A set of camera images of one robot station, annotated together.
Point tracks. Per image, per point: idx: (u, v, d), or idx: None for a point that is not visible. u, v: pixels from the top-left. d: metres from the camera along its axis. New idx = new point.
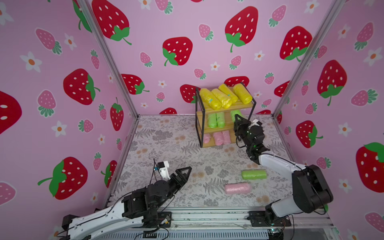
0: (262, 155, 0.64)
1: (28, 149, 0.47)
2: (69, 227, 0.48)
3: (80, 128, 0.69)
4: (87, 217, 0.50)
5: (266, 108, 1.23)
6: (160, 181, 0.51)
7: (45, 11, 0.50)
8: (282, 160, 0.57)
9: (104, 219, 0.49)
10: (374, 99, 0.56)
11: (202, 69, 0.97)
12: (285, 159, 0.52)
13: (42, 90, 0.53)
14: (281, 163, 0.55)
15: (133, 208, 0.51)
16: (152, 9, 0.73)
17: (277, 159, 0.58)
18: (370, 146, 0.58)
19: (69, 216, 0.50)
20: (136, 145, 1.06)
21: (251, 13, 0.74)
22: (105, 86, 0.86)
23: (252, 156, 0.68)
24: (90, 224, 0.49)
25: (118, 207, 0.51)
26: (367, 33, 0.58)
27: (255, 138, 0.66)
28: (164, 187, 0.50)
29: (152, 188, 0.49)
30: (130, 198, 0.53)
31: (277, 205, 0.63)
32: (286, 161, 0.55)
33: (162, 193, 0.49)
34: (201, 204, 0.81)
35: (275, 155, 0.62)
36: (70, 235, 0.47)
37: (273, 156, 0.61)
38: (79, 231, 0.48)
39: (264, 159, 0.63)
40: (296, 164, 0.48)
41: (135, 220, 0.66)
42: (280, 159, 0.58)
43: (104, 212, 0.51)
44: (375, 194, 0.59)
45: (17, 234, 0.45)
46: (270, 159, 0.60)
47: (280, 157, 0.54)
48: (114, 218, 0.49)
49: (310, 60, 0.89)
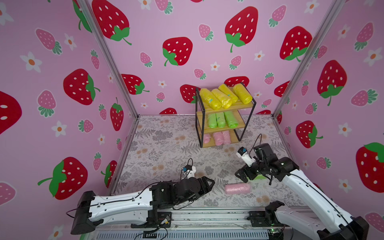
0: (290, 175, 0.50)
1: (28, 149, 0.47)
2: (90, 204, 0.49)
3: (80, 128, 0.69)
4: (110, 198, 0.47)
5: (266, 107, 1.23)
6: (194, 178, 0.53)
7: (45, 11, 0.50)
8: (322, 199, 0.44)
9: (130, 203, 0.47)
10: (374, 99, 0.56)
11: (202, 69, 0.97)
12: (325, 199, 0.45)
13: (42, 90, 0.53)
14: (320, 204, 0.44)
15: (160, 199, 0.50)
16: (152, 9, 0.73)
17: (312, 192, 0.46)
18: (370, 147, 0.58)
19: (90, 194, 0.46)
20: (136, 145, 1.06)
21: (251, 13, 0.74)
22: (105, 86, 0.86)
23: (275, 171, 0.54)
24: (113, 206, 0.46)
25: (146, 195, 0.50)
26: (367, 33, 0.58)
27: (261, 151, 0.61)
28: (197, 184, 0.52)
29: (186, 183, 0.50)
30: (158, 188, 0.52)
31: (283, 213, 0.62)
32: (325, 201, 0.44)
33: (195, 189, 0.50)
34: (201, 204, 0.81)
35: (310, 185, 0.48)
36: (92, 212, 0.43)
37: (308, 186, 0.47)
38: (102, 210, 0.44)
39: (292, 184, 0.50)
40: (340, 212, 0.42)
41: (141, 216, 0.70)
42: (316, 194, 0.46)
43: (131, 196, 0.48)
44: (375, 194, 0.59)
45: (17, 234, 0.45)
46: (303, 189, 0.47)
47: (316, 190, 0.47)
48: (140, 204, 0.48)
49: (310, 60, 0.89)
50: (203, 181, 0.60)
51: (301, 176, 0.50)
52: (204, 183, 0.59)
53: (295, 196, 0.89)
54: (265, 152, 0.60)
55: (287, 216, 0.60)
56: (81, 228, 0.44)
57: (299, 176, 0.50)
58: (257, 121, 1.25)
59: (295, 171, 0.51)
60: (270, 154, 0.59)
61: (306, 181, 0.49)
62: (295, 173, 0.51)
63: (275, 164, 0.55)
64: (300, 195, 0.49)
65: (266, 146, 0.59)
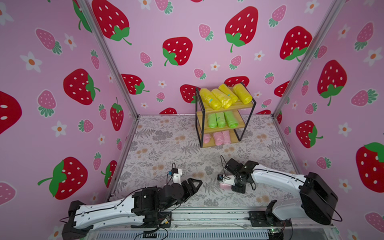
0: (253, 171, 0.60)
1: (28, 149, 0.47)
2: (75, 213, 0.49)
3: (80, 128, 0.69)
4: (94, 206, 0.49)
5: (266, 108, 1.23)
6: (176, 184, 0.53)
7: (45, 11, 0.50)
8: (281, 175, 0.52)
9: (113, 211, 0.49)
10: (374, 99, 0.56)
11: (202, 69, 0.97)
12: (284, 174, 0.53)
13: (42, 90, 0.53)
14: (281, 180, 0.51)
15: (142, 206, 0.50)
16: (152, 9, 0.73)
17: (273, 174, 0.54)
18: (370, 147, 0.58)
19: (76, 203, 0.49)
20: (136, 145, 1.06)
21: (251, 13, 0.74)
22: (105, 86, 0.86)
23: (244, 176, 0.62)
24: (97, 214, 0.48)
25: (128, 202, 0.51)
26: (367, 33, 0.58)
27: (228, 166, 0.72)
28: (180, 191, 0.51)
29: (168, 189, 0.50)
30: (140, 195, 0.52)
31: (277, 209, 0.63)
32: (283, 176, 0.52)
33: (177, 195, 0.50)
34: (201, 204, 0.81)
35: (269, 170, 0.57)
36: (76, 221, 0.46)
37: (268, 172, 0.56)
38: (86, 219, 0.47)
39: (258, 177, 0.58)
40: (296, 177, 0.49)
41: (137, 218, 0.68)
42: (276, 174, 0.54)
43: (114, 204, 0.50)
44: (375, 194, 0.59)
45: (16, 234, 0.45)
46: (266, 176, 0.55)
47: (275, 172, 0.55)
48: (122, 212, 0.49)
49: (309, 60, 0.89)
50: (189, 184, 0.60)
51: (261, 168, 0.59)
52: (190, 186, 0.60)
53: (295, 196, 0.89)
54: (232, 165, 0.70)
55: (280, 209, 0.61)
56: (70, 236, 0.48)
57: (259, 168, 0.60)
58: (257, 121, 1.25)
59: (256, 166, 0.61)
60: (237, 165, 0.69)
61: (265, 169, 0.58)
62: (256, 168, 0.61)
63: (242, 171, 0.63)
64: (267, 181, 0.56)
65: (231, 160, 0.71)
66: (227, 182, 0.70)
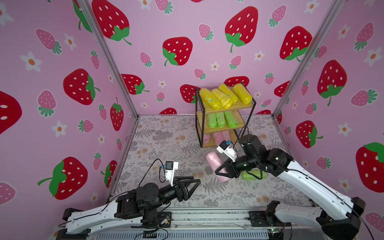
0: (289, 171, 0.46)
1: (28, 149, 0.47)
2: (67, 220, 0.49)
3: (80, 128, 0.69)
4: (84, 212, 0.51)
5: (266, 107, 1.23)
6: (149, 184, 0.47)
7: (45, 11, 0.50)
8: (324, 190, 0.42)
9: (97, 217, 0.49)
10: (374, 99, 0.56)
11: (202, 69, 0.97)
12: (326, 187, 0.43)
13: (42, 90, 0.53)
14: (325, 196, 0.42)
15: (125, 210, 0.49)
16: (152, 9, 0.73)
17: (314, 184, 0.43)
18: (370, 147, 0.58)
19: (69, 210, 0.52)
20: (136, 145, 1.06)
21: (251, 13, 0.74)
22: (105, 86, 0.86)
23: (270, 168, 0.47)
24: (85, 220, 0.50)
25: (112, 207, 0.50)
26: (367, 33, 0.58)
27: (247, 145, 0.53)
28: (153, 192, 0.46)
29: (140, 191, 0.46)
30: (124, 199, 0.51)
31: (282, 212, 0.62)
32: (327, 190, 0.42)
33: (149, 197, 0.45)
34: (201, 204, 0.81)
35: (309, 176, 0.45)
36: (67, 228, 0.49)
37: (307, 179, 0.44)
38: (75, 225, 0.49)
39: (291, 179, 0.46)
40: (343, 199, 0.41)
41: (135, 219, 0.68)
42: (318, 185, 0.43)
43: (98, 210, 0.51)
44: (375, 194, 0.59)
45: (15, 234, 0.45)
46: (304, 183, 0.44)
47: (315, 181, 0.44)
48: (107, 217, 0.49)
49: (310, 60, 0.89)
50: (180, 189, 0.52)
51: (299, 169, 0.46)
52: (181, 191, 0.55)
53: (295, 197, 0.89)
54: (255, 146, 0.52)
55: (285, 213, 0.60)
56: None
57: (296, 169, 0.46)
58: (257, 121, 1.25)
59: (291, 165, 0.47)
60: (260, 148, 0.52)
61: (305, 173, 0.45)
62: (292, 167, 0.46)
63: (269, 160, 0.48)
64: (298, 186, 0.46)
65: (254, 139, 0.51)
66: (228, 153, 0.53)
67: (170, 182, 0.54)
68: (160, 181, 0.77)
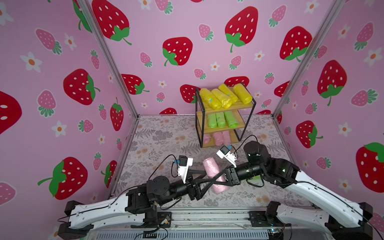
0: (298, 183, 0.44)
1: (28, 149, 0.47)
2: (70, 213, 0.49)
3: (80, 128, 0.69)
4: (89, 206, 0.48)
5: (266, 108, 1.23)
6: (160, 177, 0.45)
7: (45, 11, 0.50)
8: (334, 199, 0.42)
9: (106, 210, 0.47)
10: (374, 99, 0.56)
11: (202, 69, 0.97)
12: (335, 196, 0.43)
13: (42, 90, 0.53)
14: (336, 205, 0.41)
15: (137, 204, 0.47)
16: (152, 9, 0.73)
17: (324, 195, 0.43)
18: (370, 147, 0.58)
19: (72, 203, 0.48)
20: (136, 145, 1.06)
21: (251, 13, 0.74)
22: (105, 86, 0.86)
23: (278, 180, 0.46)
24: (91, 214, 0.46)
25: (122, 200, 0.48)
26: (367, 33, 0.58)
27: (257, 155, 0.48)
28: (164, 184, 0.43)
29: (150, 184, 0.44)
30: (135, 192, 0.50)
31: (285, 215, 0.61)
32: (336, 199, 0.42)
33: (160, 190, 0.42)
34: (201, 205, 0.81)
35: (318, 186, 0.44)
36: (71, 222, 0.45)
37: (316, 189, 0.43)
38: (80, 219, 0.46)
39: (301, 190, 0.44)
40: (353, 207, 0.41)
41: (137, 218, 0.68)
42: (328, 195, 0.43)
43: (107, 203, 0.48)
44: (375, 194, 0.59)
45: (14, 234, 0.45)
46: (314, 194, 0.43)
47: (324, 190, 0.43)
48: (116, 211, 0.47)
49: (310, 60, 0.89)
50: (193, 189, 0.51)
51: (308, 180, 0.45)
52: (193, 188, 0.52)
53: (296, 197, 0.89)
54: (264, 156, 0.47)
55: (290, 216, 0.59)
56: (68, 235, 0.47)
57: (305, 180, 0.45)
58: (257, 121, 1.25)
59: (298, 175, 0.46)
60: (268, 158, 0.47)
61: (313, 183, 0.44)
62: (300, 178, 0.45)
63: (276, 173, 0.46)
64: (308, 197, 0.45)
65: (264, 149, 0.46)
66: (229, 158, 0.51)
67: (182, 178, 0.52)
68: (173, 176, 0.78)
